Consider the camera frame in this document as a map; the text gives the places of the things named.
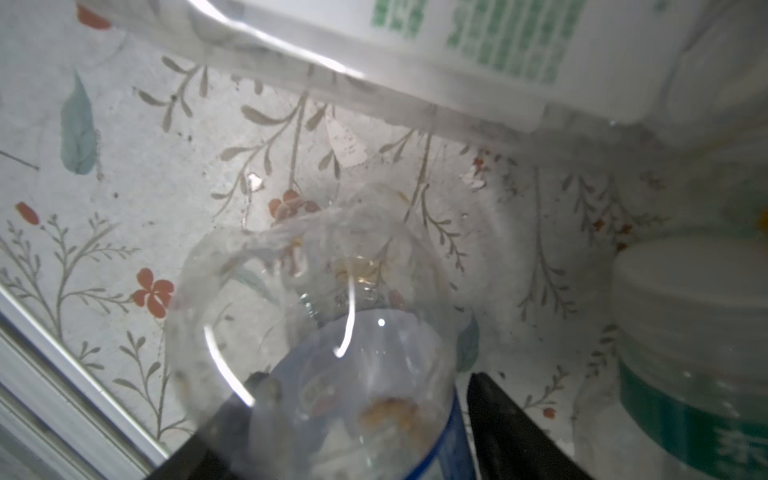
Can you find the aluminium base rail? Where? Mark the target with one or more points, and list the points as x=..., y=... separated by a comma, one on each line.
x=57, y=420

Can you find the cream label tea bottle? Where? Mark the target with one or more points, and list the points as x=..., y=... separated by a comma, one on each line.
x=685, y=396

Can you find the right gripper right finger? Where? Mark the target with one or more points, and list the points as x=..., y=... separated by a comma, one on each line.
x=508, y=444

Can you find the blue label water bottle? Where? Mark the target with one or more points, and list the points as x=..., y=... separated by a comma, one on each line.
x=341, y=320

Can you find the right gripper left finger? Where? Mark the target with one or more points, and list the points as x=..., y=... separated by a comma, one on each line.
x=238, y=442

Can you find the green white label bottle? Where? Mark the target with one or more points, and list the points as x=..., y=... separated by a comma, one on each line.
x=675, y=75

